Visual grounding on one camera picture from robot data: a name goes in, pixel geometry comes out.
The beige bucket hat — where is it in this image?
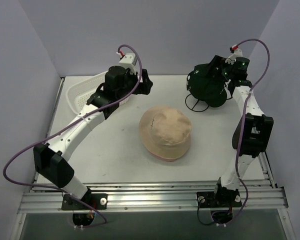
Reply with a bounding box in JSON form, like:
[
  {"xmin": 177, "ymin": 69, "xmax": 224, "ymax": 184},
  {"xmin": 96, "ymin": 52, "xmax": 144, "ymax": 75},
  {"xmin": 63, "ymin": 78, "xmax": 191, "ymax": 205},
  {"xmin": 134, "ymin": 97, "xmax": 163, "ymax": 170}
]
[{"xmin": 138, "ymin": 105, "xmax": 192, "ymax": 159}]

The dark green baseball cap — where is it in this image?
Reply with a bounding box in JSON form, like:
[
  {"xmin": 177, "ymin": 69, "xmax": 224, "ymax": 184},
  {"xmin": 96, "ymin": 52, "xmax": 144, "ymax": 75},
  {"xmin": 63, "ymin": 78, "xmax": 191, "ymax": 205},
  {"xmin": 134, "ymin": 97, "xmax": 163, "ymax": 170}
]
[{"xmin": 186, "ymin": 63, "xmax": 225, "ymax": 102}]

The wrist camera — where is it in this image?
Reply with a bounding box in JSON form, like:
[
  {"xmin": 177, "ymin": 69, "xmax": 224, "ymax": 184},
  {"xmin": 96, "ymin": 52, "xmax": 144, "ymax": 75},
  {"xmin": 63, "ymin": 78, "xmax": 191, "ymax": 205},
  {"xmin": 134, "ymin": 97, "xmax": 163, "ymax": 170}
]
[
  {"xmin": 116, "ymin": 51, "xmax": 137, "ymax": 75},
  {"xmin": 225, "ymin": 45, "xmax": 243, "ymax": 65}
]

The white perforated plastic basket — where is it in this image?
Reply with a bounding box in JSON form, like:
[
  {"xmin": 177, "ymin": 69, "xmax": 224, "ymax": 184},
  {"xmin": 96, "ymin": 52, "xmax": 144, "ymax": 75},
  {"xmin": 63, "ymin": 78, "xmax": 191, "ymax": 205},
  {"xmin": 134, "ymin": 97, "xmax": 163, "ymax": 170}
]
[{"xmin": 65, "ymin": 73, "xmax": 131, "ymax": 116}]

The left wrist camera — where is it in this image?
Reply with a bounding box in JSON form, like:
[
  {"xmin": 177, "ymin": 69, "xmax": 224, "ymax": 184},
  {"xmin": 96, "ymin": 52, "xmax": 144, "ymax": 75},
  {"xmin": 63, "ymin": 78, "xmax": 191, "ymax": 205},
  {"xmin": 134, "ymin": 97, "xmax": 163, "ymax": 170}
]
[{"xmin": 116, "ymin": 51, "xmax": 137, "ymax": 75}]

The aluminium front rail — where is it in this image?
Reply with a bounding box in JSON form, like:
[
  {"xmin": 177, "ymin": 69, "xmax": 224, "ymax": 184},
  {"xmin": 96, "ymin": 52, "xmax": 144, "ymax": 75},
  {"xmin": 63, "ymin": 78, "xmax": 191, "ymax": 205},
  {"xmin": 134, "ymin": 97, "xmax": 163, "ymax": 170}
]
[{"xmin": 18, "ymin": 181, "xmax": 288, "ymax": 214}]

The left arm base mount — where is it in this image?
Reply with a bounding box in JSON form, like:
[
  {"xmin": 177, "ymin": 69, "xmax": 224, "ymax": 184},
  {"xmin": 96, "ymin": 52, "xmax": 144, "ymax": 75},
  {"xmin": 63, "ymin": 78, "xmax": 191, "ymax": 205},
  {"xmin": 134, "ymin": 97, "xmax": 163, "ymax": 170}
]
[{"xmin": 61, "ymin": 191, "xmax": 109, "ymax": 230}]

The pink bucket hat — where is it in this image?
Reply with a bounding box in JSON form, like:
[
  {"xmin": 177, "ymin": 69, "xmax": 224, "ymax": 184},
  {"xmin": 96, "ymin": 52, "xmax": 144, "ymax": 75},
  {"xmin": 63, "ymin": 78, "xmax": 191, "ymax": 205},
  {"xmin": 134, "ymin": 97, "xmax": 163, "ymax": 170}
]
[{"xmin": 149, "ymin": 152, "xmax": 180, "ymax": 162}]

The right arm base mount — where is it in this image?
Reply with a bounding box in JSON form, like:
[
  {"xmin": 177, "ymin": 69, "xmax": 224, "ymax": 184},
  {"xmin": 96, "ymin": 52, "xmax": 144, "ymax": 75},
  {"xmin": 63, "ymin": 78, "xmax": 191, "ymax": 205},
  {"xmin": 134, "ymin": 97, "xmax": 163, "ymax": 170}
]
[{"xmin": 196, "ymin": 184, "xmax": 243, "ymax": 227}]

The black wire hat stand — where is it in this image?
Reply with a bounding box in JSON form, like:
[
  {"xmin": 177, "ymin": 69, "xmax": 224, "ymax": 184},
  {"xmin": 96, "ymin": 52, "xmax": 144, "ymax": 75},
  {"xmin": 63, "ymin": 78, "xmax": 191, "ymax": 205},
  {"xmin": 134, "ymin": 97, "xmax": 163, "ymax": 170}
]
[{"xmin": 184, "ymin": 94, "xmax": 210, "ymax": 113}]

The black baseball cap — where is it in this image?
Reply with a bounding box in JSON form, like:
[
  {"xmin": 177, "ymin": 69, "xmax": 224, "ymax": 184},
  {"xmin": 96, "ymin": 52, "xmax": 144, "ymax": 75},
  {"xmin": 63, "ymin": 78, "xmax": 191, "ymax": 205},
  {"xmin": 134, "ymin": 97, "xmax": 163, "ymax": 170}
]
[{"xmin": 204, "ymin": 85, "xmax": 227, "ymax": 108}]

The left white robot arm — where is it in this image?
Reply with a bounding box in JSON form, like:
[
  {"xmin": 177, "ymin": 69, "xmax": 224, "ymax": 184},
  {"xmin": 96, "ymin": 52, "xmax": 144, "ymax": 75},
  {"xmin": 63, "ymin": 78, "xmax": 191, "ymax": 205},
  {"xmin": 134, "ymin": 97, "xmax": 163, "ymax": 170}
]
[{"xmin": 33, "ymin": 65, "xmax": 153, "ymax": 210}]

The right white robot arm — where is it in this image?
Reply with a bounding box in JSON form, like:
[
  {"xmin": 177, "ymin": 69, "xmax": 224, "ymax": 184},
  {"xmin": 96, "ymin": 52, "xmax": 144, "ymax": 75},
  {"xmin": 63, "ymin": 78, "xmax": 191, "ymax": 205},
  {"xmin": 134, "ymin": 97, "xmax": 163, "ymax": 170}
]
[{"xmin": 212, "ymin": 56, "xmax": 274, "ymax": 207}]

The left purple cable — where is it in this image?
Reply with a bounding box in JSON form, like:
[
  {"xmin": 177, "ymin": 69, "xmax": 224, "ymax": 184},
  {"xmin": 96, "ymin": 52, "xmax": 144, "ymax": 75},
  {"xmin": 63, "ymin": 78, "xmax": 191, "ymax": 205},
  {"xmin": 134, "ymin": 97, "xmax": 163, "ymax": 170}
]
[{"xmin": 2, "ymin": 44, "xmax": 143, "ymax": 228}]

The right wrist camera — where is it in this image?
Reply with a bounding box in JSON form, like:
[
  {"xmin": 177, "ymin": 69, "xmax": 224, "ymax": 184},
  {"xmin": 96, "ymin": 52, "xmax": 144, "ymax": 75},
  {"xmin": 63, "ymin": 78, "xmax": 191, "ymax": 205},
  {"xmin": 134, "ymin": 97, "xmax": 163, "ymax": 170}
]
[{"xmin": 225, "ymin": 45, "xmax": 243, "ymax": 65}]

